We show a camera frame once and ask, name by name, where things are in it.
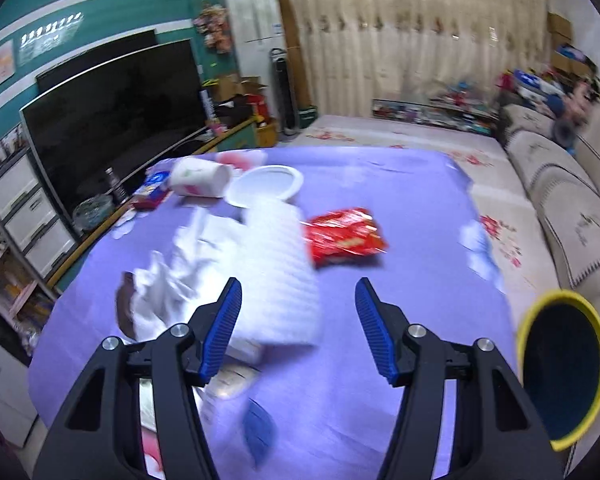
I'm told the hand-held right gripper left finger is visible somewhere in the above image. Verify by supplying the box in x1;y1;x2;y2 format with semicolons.
32;276;243;480

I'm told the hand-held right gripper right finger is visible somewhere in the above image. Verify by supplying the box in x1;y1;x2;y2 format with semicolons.
355;276;566;480

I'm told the red snack packet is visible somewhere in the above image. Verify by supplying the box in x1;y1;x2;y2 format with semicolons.
304;206;388;268

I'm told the yellow rimmed dark bin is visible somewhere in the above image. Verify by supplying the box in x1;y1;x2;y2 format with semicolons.
516;290;600;452

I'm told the crumpled white tissue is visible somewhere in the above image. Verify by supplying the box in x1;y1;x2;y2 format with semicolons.
129;209;247;343

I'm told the white paper towel roll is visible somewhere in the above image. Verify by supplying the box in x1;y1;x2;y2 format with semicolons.
229;199;327;350

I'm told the brown wrapper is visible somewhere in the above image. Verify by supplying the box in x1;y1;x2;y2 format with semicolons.
116;271;138;337

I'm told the purple floral tablecloth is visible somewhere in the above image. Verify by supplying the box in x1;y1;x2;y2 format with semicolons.
27;147;520;480

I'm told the white plastic lid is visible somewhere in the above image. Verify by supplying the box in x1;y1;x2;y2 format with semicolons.
224;165;305;209

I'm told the white printed cup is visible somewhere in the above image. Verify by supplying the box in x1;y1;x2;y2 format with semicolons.
170;156;233;199

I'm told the blue biscuit packet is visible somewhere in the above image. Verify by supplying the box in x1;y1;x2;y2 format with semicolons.
130;171;174;211

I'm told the glass ashtray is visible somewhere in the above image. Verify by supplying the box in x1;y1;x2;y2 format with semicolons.
72;195;114;232

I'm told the yellow box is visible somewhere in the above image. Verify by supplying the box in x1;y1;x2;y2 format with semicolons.
254;119;279;149

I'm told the white plastic drawer unit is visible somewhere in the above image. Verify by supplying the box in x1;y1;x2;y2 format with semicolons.
0;149;79;277

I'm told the row of books and toys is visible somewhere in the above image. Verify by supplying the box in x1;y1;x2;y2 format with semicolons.
371;91;500;137

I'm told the beige sofa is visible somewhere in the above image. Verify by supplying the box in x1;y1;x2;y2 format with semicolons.
495;102;600;333

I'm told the black television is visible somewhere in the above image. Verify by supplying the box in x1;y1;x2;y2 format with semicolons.
19;30;212;222

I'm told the cardboard box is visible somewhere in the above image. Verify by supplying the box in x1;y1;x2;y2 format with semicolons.
212;74;262;103

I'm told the black tower fan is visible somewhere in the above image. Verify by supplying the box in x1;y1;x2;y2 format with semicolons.
270;47;302;137

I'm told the beige patterned curtain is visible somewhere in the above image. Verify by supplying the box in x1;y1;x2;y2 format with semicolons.
275;0;552;117

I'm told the pile of plush toys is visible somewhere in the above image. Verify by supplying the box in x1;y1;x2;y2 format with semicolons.
497;42;600;158

